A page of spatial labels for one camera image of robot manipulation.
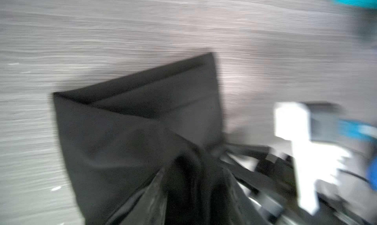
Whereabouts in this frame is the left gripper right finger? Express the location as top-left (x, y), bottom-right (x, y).
top-left (221, 169), bottom-right (268, 225)

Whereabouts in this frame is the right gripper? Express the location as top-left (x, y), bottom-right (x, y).
top-left (219, 142), bottom-right (377, 225)

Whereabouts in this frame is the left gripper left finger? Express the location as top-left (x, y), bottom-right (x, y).
top-left (106, 168), bottom-right (167, 225)

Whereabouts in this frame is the black garment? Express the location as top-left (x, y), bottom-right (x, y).
top-left (53, 53), bottom-right (224, 225)

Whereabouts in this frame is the bright blue cloth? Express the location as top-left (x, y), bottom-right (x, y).
top-left (366, 157), bottom-right (377, 191)

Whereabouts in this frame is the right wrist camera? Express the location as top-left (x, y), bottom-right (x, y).
top-left (274, 102), bottom-right (352, 215)

